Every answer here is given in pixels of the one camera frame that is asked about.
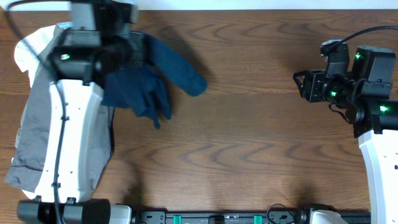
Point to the white garment under pile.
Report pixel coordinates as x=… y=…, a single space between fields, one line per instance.
x=33 y=135

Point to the navy blue shorts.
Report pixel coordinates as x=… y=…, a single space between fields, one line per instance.
x=142 y=89

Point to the grey shorts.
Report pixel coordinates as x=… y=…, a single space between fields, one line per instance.
x=101 y=144

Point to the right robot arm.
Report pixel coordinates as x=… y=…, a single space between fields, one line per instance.
x=362 y=97

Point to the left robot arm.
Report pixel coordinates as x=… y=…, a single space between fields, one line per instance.
x=97 y=43

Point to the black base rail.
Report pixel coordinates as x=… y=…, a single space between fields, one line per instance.
x=161 y=217

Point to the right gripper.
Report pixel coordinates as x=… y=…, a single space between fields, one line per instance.
x=313 y=78

